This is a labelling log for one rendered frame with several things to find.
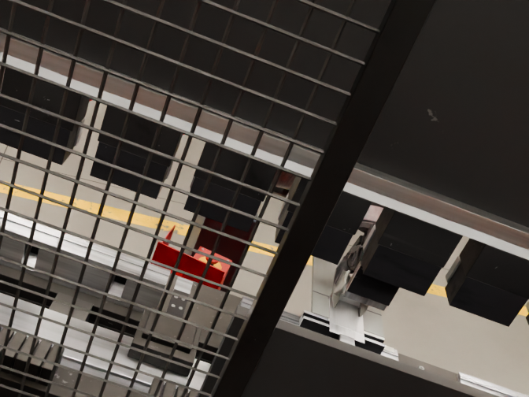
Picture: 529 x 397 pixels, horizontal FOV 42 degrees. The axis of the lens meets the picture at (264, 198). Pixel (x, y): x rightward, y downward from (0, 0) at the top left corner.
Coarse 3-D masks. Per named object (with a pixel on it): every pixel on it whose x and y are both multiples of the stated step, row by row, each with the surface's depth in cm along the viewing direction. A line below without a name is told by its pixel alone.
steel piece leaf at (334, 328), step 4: (332, 324) 155; (332, 328) 153; (336, 328) 154; (340, 328) 154; (344, 328) 155; (336, 332) 152; (340, 332) 153; (344, 332) 153; (348, 332) 154; (352, 332) 154; (356, 332) 155; (352, 336) 153; (356, 336) 154; (360, 336) 154; (356, 340) 153; (360, 340) 153
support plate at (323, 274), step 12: (324, 264) 175; (312, 276) 170; (324, 276) 170; (312, 288) 165; (324, 288) 166; (312, 300) 160; (324, 300) 162; (312, 312) 156; (324, 312) 158; (372, 324) 161
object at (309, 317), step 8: (304, 312) 155; (304, 320) 153; (312, 320) 153; (320, 320) 156; (312, 328) 154; (320, 328) 154; (328, 328) 154; (336, 336) 155; (368, 336) 157; (360, 344) 155; (368, 344) 155; (376, 344) 155; (384, 344) 156; (376, 352) 156
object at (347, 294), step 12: (360, 264) 147; (360, 276) 147; (348, 288) 149; (360, 288) 149; (372, 288) 148; (384, 288) 148; (396, 288) 148; (360, 300) 151; (372, 300) 150; (384, 300) 150
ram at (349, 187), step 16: (16, 64) 127; (32, 64) 127; (64, 80) 128; (96, 96) 129; (112, 96) 129; (144, 112) 130; (160, 112) 130; (224, 144) 132; (240, 144) 131; (272, 160) 132; (288, 160) 132; (352, 192) 134; (368, 192) 134; (400, 208) 135; (416, 208) 135; (448, 224) 136; (480, 240) 137; (496, 240) 137; (528, 256) 138
